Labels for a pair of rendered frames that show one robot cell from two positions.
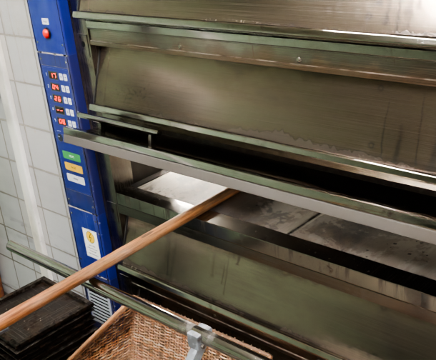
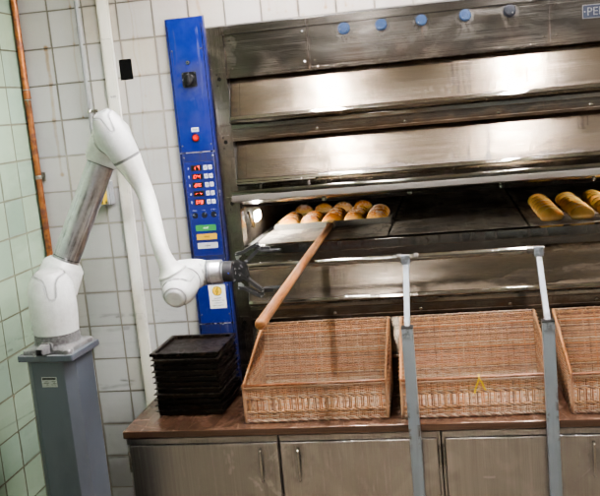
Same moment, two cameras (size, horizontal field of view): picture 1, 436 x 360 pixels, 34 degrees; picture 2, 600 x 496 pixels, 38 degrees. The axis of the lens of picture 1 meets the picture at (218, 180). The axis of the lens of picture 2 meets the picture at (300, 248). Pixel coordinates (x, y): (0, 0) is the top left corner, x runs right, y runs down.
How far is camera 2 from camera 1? 249 cm
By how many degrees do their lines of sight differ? 36
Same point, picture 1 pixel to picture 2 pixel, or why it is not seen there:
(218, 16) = (353, 103)
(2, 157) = (103, 258)
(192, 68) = (322, 142)
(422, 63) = (476, 109)
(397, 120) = (463, 141)
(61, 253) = (167, 325)
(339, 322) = (435, 273)
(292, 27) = (409, 100)
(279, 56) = (391, 121)
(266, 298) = (381, 279)
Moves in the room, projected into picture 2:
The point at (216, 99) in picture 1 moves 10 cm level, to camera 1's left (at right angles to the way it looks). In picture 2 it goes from (344, 155) to (326, 158)
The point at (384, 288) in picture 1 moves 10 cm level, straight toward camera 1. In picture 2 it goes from (462, 238) to (476, 241)
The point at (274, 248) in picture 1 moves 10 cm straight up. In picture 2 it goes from (388, 240) to (386, 217)
